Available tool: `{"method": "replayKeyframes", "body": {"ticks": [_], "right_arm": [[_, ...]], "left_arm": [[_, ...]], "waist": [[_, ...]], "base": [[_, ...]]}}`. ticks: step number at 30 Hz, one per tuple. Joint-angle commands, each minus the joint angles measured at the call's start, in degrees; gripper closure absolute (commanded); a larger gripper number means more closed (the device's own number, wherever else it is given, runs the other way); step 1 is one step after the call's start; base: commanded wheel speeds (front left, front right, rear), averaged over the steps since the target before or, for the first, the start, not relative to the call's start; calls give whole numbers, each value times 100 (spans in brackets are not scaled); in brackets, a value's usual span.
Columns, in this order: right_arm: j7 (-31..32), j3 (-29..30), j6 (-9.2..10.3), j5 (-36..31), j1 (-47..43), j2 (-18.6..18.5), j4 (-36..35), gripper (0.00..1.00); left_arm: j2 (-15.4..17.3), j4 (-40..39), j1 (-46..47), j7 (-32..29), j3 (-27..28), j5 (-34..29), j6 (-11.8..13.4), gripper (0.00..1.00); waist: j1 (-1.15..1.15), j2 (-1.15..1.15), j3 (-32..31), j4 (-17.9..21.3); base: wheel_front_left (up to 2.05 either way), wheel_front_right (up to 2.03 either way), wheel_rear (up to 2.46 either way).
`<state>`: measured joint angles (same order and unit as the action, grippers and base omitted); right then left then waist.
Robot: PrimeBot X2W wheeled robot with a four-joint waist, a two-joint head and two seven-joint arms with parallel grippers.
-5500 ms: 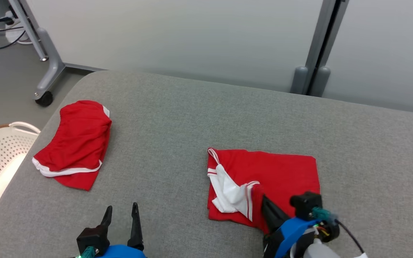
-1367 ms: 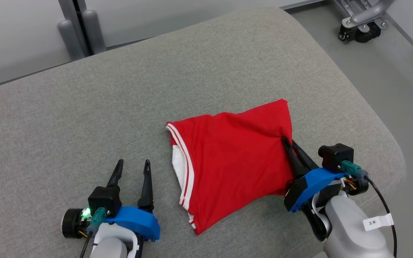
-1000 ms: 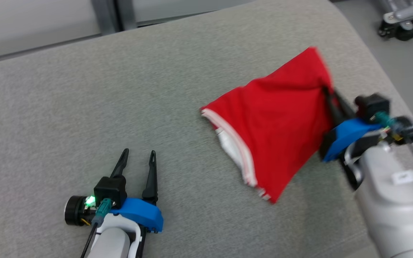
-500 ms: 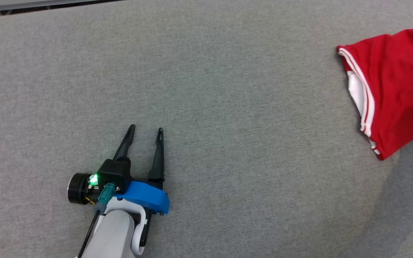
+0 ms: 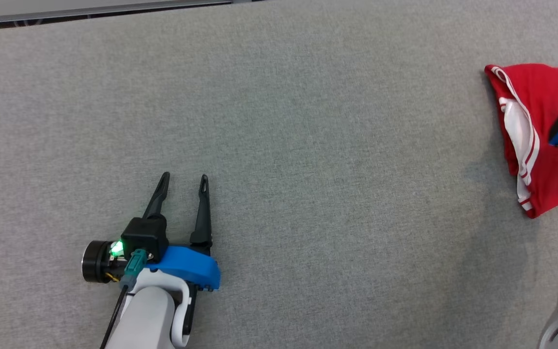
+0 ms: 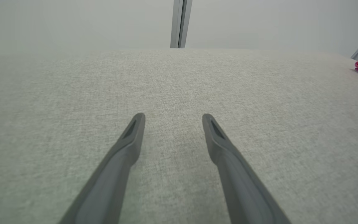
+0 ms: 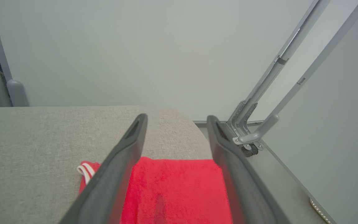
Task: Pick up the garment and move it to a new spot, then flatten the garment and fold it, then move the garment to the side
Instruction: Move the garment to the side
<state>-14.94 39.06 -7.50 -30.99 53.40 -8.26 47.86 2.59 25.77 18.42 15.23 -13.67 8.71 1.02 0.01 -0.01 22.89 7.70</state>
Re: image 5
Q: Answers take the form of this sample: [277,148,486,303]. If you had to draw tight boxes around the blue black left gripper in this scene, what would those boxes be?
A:
[82,172,221,292]

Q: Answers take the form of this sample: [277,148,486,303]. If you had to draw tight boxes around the red white basketball jersey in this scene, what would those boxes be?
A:
[484,63,558,219]

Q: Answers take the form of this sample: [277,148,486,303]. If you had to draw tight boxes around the grey fabric table cover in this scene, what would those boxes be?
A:
[0,0,558,349]

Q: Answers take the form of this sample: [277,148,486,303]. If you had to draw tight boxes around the black left cable, green plug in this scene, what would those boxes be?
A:
[100,249,148,349]

